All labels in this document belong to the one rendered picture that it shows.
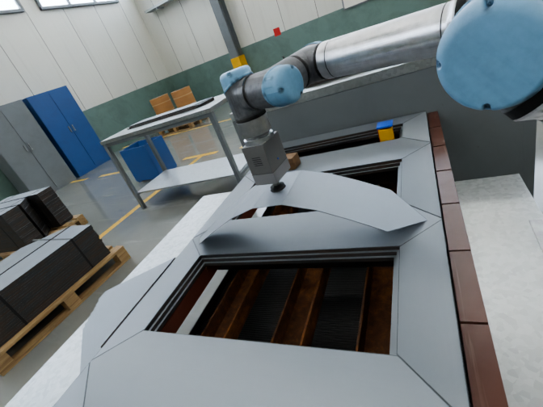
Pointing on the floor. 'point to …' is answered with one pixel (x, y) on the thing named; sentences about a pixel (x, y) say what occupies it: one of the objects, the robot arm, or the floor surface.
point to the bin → (141, 162)
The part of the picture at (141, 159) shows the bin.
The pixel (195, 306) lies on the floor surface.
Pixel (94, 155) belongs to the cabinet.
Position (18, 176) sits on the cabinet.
